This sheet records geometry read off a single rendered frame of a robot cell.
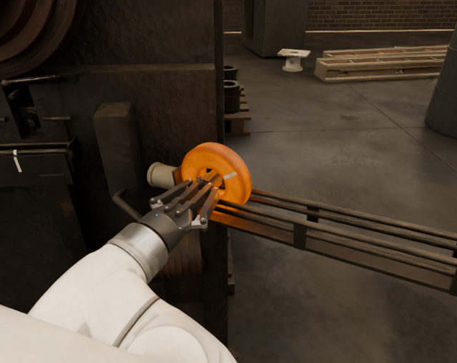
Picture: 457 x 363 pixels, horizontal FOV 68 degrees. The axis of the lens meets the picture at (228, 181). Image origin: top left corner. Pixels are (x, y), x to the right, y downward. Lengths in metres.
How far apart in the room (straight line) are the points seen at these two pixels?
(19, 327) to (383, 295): 1.36
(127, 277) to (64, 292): 0.08
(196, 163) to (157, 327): 0.35
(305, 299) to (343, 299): 0.15
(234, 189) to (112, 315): 0.33
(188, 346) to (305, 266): 1.13
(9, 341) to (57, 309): 0.23
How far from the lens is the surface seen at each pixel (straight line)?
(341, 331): 1.35
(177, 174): 0.72
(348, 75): 4.11
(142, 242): 0.53
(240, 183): 0.65
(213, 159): 0.66
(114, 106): 0.86
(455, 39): 3.00
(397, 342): 1.40
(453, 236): 0.64
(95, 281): 0.49
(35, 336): 0.28
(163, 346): 0.42
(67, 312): 0.48
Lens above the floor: 1.08
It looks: 33 degrees down
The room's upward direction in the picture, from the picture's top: straight up
